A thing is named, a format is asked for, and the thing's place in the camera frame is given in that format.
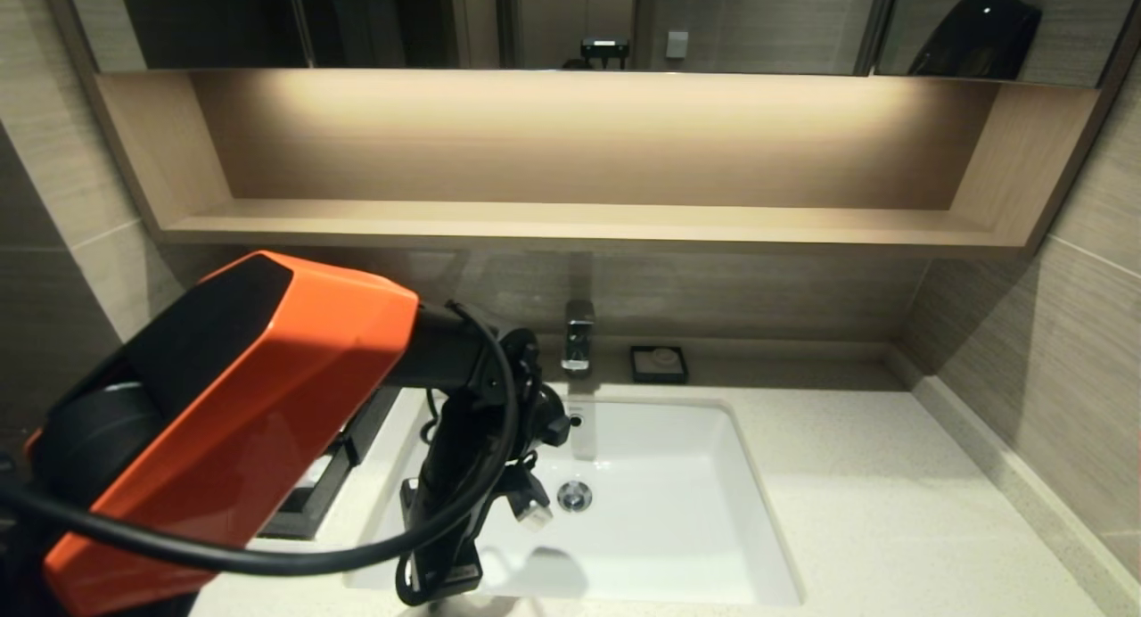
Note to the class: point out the black soap dish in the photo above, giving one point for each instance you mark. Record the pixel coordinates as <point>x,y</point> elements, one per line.
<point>637,369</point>

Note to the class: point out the black amenity box drawer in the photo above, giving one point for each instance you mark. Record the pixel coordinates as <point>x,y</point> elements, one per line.
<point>307,510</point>

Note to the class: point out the light wooden wall shelf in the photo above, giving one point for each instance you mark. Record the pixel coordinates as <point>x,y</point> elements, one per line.
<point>579,225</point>

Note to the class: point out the mirror cabinet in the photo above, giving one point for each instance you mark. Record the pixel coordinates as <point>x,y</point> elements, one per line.
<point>223,20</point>

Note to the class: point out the white sink basin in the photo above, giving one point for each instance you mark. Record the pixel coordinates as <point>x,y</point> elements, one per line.
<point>669,550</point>

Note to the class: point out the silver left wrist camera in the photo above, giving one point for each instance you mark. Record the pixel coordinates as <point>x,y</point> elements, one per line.
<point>533,513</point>

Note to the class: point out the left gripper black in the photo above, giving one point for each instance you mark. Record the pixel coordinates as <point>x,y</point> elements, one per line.
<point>446,555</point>

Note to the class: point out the chrome sink drain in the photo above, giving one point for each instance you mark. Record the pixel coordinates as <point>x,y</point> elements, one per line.
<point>575,496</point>

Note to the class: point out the round beige soap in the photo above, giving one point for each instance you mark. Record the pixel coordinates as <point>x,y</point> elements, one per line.
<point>664,358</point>

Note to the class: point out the glossy black dome object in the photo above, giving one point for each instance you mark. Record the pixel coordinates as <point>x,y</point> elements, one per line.
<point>976,39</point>

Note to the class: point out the chrome faucet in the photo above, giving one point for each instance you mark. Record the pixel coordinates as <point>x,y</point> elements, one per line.
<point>579,336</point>

